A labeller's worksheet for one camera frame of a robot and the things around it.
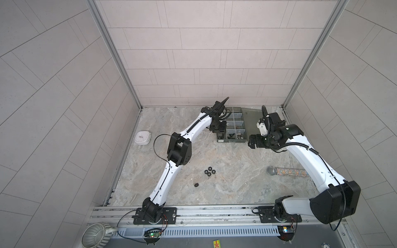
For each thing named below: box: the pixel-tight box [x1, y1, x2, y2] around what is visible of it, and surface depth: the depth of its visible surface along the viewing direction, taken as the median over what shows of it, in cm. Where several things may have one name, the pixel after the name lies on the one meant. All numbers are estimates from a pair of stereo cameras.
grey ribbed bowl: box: [81, 222, 112, 248], surface depth 64 cm
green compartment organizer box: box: [216, 106, 248, 143], surface depth 101 cm
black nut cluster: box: [204, 166, 217, 177], surface depth 86 cm
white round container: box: [134, 130, 152, 146], surface depth 96 cm
